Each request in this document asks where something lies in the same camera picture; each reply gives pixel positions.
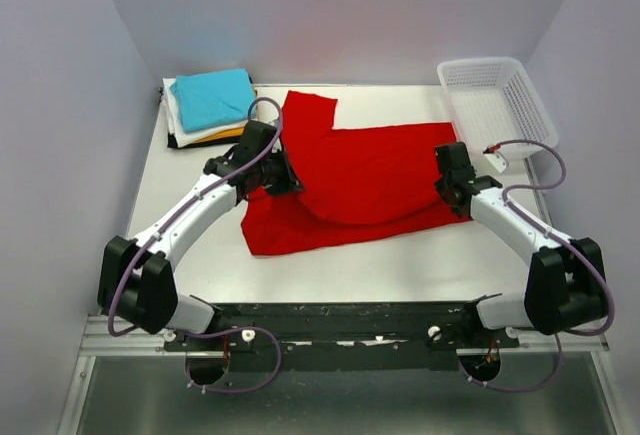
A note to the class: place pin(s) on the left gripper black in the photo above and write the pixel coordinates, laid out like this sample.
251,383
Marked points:
289,184

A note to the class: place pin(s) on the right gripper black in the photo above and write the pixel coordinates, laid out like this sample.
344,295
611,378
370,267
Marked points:
439,184

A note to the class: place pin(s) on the red t shirt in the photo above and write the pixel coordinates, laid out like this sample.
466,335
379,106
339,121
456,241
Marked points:
359,185

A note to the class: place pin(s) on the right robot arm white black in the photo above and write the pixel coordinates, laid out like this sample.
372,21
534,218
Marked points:
566,290

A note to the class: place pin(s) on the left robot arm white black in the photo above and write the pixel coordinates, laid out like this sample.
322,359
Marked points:
137,275

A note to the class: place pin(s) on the folded yellow t shirt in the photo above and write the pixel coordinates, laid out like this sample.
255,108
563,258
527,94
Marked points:
229,136

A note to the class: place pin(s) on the white plastic basket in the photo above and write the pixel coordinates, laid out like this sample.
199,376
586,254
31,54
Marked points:
494,100

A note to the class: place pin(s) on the folded cyan t shirt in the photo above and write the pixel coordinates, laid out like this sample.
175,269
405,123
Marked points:
213,99

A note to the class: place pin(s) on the folded white t shirt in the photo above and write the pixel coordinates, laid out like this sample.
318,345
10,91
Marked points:
175,120

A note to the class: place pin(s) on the folded black t shirt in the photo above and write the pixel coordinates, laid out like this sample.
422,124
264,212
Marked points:
200,142

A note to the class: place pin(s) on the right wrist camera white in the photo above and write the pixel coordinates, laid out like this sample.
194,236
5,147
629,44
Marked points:
496,159

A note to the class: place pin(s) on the black mounting base plate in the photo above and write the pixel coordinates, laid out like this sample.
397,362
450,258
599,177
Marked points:
338,337

